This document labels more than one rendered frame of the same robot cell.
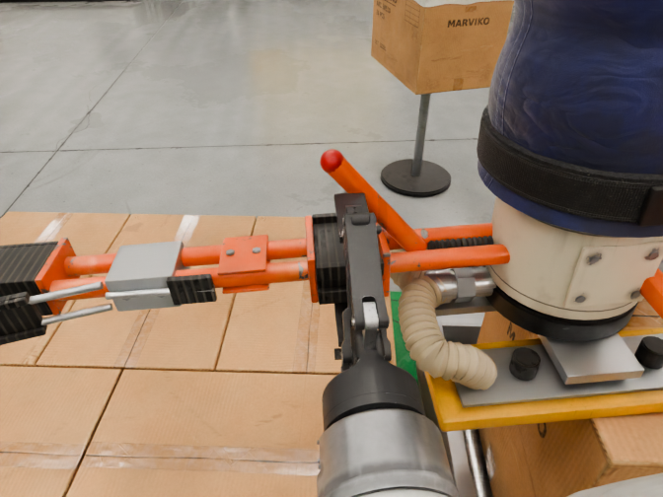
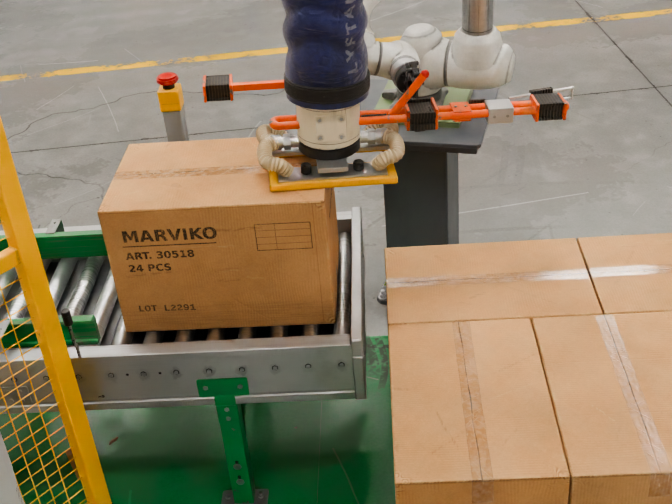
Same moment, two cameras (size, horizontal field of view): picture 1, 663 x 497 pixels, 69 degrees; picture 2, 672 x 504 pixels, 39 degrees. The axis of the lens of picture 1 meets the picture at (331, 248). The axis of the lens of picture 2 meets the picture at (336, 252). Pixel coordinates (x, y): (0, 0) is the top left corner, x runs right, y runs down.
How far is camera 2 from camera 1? 2.91 m
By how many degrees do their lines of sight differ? 109
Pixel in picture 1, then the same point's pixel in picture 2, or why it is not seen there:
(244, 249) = (460, 107)
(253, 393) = (494, 306)
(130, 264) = (503, 102)
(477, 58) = not seen: outside the picture
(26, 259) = (544, 98)
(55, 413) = (627, 287)
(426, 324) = not seen: hidden behind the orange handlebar
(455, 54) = not seen: outside the picture
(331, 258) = (425, 103)
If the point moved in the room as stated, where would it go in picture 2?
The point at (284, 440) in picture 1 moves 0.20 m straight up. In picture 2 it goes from (463, 287) to (463, 229)
